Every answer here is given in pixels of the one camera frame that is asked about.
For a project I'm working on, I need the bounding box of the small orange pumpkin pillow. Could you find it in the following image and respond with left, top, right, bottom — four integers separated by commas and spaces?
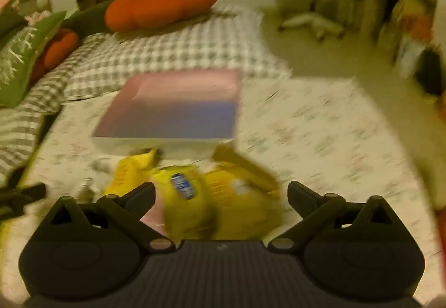
31, 29, 81, 85

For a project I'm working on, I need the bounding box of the black bag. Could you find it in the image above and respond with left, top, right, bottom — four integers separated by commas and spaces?
416, 47, 446, 97

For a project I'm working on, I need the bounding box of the pink box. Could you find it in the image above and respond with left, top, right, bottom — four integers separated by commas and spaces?
91, 69, 243, 160

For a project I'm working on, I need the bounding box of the orange bag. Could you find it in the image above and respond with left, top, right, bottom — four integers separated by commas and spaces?
401, 14, 435, 48

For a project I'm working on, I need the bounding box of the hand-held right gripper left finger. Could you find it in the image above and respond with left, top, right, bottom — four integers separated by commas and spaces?
45, 182, 176, 253

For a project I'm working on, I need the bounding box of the pink plush toy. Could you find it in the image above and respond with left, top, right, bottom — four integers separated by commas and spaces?
25, 11, 47, 26

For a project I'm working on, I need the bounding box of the dark green cushion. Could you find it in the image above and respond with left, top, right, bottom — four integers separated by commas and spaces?
63, 0, 117, 36

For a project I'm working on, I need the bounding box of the large orange carrot pillow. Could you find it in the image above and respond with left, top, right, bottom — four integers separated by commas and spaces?
105, 0, 221, 33

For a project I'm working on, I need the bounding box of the green cushion white branch print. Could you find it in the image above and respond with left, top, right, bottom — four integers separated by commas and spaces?
0, 10, 67, 109

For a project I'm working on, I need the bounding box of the white bag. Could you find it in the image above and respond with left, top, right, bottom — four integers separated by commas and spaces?
395, 33, 425, 79

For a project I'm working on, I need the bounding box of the gold snack packet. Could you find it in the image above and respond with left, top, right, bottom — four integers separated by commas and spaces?
212, 140, 280, 194

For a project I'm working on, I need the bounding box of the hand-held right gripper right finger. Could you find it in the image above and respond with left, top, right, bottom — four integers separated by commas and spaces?
268, 181, 401, 253

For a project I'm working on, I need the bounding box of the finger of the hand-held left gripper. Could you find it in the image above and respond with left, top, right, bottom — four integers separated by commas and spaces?
0, 203, 28, 222
0, 183, 47, 203

